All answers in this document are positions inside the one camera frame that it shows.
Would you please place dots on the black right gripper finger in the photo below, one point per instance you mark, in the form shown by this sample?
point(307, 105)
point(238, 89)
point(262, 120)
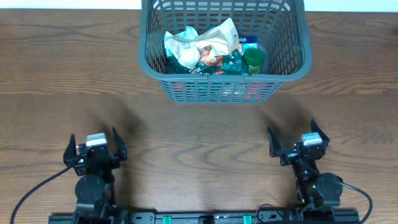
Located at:
point(274, 145)
point(316, 129)

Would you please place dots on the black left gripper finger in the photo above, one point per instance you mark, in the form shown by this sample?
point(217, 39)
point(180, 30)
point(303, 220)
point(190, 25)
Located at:
point(121, 146)
point(70, 157)

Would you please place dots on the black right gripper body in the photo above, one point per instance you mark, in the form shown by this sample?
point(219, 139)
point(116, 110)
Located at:
point(298, 154)

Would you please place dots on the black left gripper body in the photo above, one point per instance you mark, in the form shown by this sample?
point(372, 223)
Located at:
point(96, 160)

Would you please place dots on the green lid jar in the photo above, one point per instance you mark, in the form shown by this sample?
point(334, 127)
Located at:
point(254, 59)

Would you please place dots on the green snack bag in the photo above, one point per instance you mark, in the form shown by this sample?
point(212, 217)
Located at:
point(232, 64)

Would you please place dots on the blue tissue multipack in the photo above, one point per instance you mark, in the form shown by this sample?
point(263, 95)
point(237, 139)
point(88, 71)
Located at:
point(247, 42)

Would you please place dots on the light teal small packet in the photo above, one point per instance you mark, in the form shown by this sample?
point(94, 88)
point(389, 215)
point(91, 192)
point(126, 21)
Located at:
point(189, 33)

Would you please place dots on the beige paper pouch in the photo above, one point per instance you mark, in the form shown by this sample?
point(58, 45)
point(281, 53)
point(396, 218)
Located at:
point(218, 41)

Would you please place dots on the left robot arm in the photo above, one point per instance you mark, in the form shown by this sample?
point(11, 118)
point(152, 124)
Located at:
point(95, 192)

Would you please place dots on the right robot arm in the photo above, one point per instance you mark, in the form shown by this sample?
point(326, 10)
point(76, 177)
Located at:
point(315, 190)

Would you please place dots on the grey plastic lattice basket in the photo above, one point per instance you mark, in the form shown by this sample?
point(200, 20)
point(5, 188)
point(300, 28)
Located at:
point(280, 28)

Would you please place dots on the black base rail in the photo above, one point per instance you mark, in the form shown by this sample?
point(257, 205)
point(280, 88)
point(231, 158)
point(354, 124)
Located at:
point(260, 217)

